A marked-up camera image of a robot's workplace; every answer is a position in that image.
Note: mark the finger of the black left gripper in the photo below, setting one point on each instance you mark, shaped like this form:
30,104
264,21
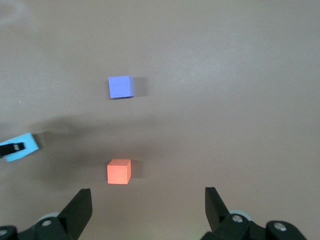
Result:
8,150

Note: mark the purple foam cube block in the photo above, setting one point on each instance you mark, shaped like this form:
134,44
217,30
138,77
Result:
120,87

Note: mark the light blue foam cube block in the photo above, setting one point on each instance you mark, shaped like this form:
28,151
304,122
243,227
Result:
28,142

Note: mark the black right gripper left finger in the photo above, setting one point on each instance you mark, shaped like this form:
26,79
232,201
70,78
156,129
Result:
75,215

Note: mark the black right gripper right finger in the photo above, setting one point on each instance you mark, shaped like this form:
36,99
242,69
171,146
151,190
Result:
220,220

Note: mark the orange foam cube block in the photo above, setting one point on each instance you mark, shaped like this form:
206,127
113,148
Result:
118,172

